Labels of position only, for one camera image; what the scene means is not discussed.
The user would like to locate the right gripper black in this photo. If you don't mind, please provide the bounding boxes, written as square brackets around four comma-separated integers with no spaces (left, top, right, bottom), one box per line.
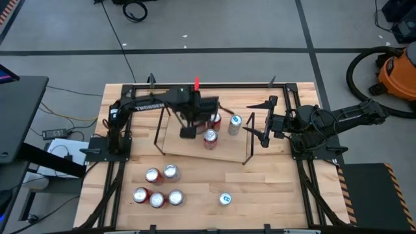
[242,95,295,149]

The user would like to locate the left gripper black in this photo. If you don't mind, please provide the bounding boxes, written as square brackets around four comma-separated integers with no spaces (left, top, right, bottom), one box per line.
[179,89,220,140]

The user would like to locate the silver blue energy drink can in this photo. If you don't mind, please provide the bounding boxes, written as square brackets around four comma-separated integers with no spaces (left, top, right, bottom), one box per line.
[218,192,233,207]
[227,114,243,137]

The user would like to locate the silver diet cola can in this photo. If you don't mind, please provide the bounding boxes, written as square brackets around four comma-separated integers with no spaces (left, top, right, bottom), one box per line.
[149,191,166,209]
[162,163,182,183]

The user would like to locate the orange shop vacuum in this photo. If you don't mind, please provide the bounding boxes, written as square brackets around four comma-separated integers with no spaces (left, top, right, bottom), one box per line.
[345,45,416,120]
[369,41,416,111]

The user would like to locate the black mat with hazard stripes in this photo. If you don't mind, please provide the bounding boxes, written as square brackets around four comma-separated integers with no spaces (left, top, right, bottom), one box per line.
[337,162,416,232]

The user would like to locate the white box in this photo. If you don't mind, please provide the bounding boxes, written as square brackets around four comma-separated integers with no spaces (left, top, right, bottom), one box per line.
[36,138,90,179]

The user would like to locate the black power adapter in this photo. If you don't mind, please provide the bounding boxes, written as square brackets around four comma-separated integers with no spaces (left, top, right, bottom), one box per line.
[42,128,68,141]

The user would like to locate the black desk beam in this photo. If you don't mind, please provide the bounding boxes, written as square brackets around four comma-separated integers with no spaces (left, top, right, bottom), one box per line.
[18,142,88,179]

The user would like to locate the black equipment case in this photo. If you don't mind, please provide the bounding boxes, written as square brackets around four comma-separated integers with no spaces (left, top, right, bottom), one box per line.
[380,0,416,45]

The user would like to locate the black desk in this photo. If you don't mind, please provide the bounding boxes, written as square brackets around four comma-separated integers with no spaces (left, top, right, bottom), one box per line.
[0,75,49,165]

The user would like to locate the monitor screen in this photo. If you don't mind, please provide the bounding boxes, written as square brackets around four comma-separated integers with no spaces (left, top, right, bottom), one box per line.
[0,64,20,85]

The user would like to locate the hazard striped floor strip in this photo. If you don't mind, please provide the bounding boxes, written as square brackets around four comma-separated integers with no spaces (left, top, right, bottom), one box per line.
[0,0,21,26]

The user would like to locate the wooden shelf with wire frame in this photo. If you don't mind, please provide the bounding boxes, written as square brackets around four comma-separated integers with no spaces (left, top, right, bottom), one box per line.
[153,103,256,166]

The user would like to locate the black aluminium table frame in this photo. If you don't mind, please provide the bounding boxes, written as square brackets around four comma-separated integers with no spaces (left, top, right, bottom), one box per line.
[77,73,354,234]

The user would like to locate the black floor cable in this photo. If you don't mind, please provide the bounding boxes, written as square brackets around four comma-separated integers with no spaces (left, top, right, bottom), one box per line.
[94,0,137,84]

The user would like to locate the coiled black cable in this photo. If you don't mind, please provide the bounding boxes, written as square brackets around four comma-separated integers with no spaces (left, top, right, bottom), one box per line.
[122,0,149,23]

